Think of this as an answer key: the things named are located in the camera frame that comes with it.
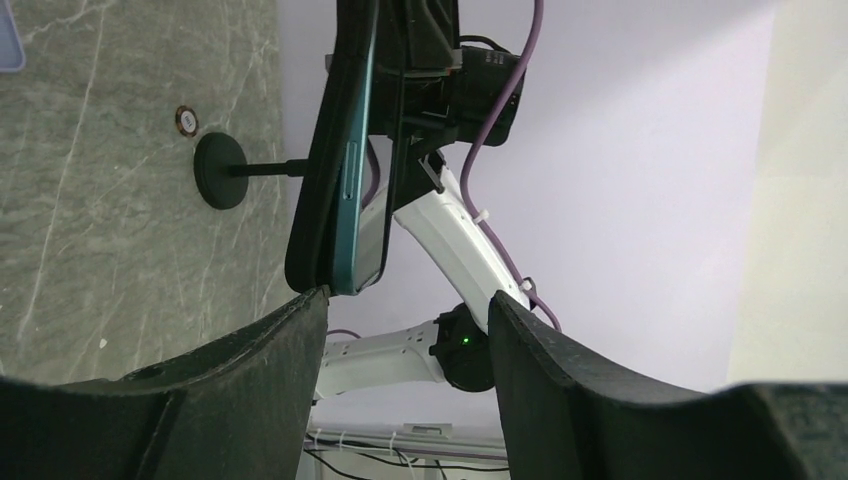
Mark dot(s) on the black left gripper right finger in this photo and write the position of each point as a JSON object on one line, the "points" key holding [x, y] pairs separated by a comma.
{"points": [[568, 412]]}

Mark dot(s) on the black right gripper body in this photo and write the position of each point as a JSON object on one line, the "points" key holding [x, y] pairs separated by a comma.
{"points": [[461, 99]]}

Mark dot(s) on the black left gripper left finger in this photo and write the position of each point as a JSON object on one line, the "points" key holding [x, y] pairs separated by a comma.
{"points": [[235, 408]]}

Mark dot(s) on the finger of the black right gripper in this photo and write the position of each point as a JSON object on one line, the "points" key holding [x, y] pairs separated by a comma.
{"points": [[418, 35]]}

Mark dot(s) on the black phone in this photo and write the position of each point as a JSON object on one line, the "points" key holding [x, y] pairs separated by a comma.
{"points": [[361, 207]]}

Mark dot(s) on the lavender phone case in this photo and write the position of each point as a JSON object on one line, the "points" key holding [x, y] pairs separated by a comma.
{"points": [[13, 58]]}

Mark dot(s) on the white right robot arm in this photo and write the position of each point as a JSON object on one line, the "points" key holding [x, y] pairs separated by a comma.
{"points": [[463, 266]]}

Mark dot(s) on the black microphone stand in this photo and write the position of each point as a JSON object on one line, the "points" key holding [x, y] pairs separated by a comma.
{"points": [[222, 173]]}

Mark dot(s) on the round poker chip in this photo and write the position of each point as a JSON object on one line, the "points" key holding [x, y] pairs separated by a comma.
{"points": [[186, 121]]}

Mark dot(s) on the aluminium frame rail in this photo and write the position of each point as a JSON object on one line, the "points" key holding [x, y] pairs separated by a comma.
{"points": [[422, 444]]}

